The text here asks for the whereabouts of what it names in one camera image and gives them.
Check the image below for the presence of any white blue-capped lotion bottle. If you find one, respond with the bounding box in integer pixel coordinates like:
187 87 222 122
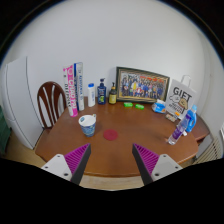
87 83 97 108

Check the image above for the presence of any framed group photo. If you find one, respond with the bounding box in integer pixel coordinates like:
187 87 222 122
115 66 171 104

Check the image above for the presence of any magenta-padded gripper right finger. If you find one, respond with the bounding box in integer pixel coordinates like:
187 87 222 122
132 143 184 186

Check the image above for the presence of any white blue patterned mug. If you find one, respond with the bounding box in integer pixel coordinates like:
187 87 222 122
78 113 98 138

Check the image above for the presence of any blue tissue pack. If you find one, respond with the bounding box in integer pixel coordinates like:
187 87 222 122
151 99 167 115

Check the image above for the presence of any white cabinet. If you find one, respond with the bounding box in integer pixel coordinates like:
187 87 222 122
0 56 45 150

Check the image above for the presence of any white paper gift bag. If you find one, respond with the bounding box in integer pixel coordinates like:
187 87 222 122
165 75 198 118

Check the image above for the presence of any white radiator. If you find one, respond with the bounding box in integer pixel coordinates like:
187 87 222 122
193 135 223 165

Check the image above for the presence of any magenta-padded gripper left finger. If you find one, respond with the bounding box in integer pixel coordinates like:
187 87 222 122
41 143 92 186

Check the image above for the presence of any dark wooden chair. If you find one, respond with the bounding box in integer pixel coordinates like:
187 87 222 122
36 80 68 130

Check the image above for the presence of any clear purple-capped water bottle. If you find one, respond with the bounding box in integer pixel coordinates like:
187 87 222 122
167 114 190 146

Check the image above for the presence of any dark blue pump bottle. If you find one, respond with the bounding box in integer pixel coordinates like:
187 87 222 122
96 78 108 106

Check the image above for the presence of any dark green seat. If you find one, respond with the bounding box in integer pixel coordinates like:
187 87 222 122
0 105 12 155

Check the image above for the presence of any flat round red coaster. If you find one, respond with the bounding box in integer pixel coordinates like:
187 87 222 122
102 129 119 142

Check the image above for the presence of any yellow dark pump bottle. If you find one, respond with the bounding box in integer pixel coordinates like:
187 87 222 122
108 82 118 105

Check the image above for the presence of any small beige box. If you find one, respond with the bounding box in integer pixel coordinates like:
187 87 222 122
165 113 178 123

